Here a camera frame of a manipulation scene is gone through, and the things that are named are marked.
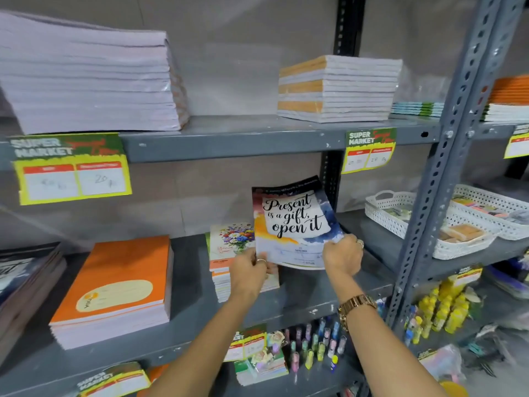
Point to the stack of Present gift notebooks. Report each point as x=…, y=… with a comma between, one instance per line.
x=25, y=285

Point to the gold wristwatch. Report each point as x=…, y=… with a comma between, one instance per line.
x=355, y=303

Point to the green yellow price tag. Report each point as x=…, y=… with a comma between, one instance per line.
x=113, y=382
x=368, y=157
x=518, y=144
x=70, y=181
x=244, y=345
x=469, y=277

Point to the grey metal shelf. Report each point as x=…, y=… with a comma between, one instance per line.
x=380, y=260
x=248, y=140

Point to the stack of flower cover notebooks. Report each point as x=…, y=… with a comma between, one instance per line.
x=225, y=243

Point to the group of yellow glue bottles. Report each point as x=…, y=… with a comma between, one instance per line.
x=444, y=314

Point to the person's left forearm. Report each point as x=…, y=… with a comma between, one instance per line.
x=198, y=359

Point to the row of small colourful bottles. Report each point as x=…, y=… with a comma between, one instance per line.
x=314, y=347

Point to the clear plastic packet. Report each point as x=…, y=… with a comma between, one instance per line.
x=442, y=363

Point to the orange brown packet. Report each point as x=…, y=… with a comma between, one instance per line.
x=465, y=232

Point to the person's right forearm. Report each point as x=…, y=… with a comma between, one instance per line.
x=384, y=355

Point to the Present gift notebook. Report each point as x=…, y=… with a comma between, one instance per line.
x=293, y=219

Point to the person's left hand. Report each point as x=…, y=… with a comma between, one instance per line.
x=248, y=277

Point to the green small packets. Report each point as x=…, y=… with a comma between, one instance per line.
x=397, y=212

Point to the long white plastic basket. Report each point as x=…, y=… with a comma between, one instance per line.
x=388, y=221

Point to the white stack with orange stripes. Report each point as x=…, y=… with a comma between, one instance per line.
x=355, y=90

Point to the white notebook stack shelf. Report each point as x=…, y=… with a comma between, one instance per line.
x=91, y=82

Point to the stack of pastel sticky notes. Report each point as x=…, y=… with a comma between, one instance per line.
x=260, y=370

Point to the colourful small packets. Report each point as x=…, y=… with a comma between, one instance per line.
x=475, y=206

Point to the person's right hand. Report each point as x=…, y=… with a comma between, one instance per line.
x=343, y=256

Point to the yellow plastic object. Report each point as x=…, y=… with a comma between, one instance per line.
x=454, y=390

